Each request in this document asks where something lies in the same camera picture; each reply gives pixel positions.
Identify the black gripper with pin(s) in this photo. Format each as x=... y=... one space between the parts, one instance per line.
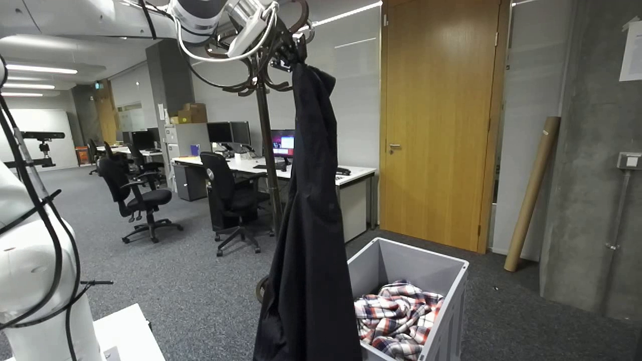
x=293 y=42

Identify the black hoodie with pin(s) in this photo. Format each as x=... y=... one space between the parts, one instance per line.
x=307 y=234

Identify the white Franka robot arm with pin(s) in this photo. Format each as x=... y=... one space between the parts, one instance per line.
x=33 y=282

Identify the dark wooden coat stand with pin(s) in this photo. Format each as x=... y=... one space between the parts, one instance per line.
x=267 y=134

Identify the lit computer monitor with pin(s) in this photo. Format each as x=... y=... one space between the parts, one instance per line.
x=284 y=144

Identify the dark computer monitor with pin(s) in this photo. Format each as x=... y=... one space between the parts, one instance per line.
x=230 y=134

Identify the cardboard box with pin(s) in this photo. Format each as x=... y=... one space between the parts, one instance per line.
x=190 y=113

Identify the black stapler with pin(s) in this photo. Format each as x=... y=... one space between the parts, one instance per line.
x=343 y=171

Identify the white cabinet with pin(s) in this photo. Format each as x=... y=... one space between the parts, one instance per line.
x=186 y=144

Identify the wooden door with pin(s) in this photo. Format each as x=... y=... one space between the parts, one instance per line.
x=442 y=120

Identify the white desk with drawers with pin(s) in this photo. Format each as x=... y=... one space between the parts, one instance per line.
x=353 y=201

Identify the green exit sign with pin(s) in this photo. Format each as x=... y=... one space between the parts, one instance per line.
x=97 y=85

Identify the black office chair with armrests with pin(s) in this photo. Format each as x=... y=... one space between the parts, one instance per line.
x=143 y=197

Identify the grey plastic crate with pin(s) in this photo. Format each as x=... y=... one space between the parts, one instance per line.
x=402 y=261

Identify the long ceiling light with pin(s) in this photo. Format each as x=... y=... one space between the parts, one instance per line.
x=40 y=68
x=27 y=94
x=30 y=85

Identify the long cardboard tube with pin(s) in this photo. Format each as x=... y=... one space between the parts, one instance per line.
x=533 y=193

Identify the plaid cloth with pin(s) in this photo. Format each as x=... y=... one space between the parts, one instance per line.
x=394 y=322

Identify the white robot platform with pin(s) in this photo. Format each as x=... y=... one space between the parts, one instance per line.
x=131 y=333

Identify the white paper sign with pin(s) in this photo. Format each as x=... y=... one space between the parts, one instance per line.
x=632 y=50

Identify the grey conduit pipe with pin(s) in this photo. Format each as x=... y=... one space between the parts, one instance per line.
x=621 y=234

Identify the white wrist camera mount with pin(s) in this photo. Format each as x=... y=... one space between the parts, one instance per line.
x=250 y=26

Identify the black camera on tripod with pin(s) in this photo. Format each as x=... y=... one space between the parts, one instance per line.
x=36 y=135

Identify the grey wall switch box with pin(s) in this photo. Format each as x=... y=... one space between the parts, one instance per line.
x=630 y=161

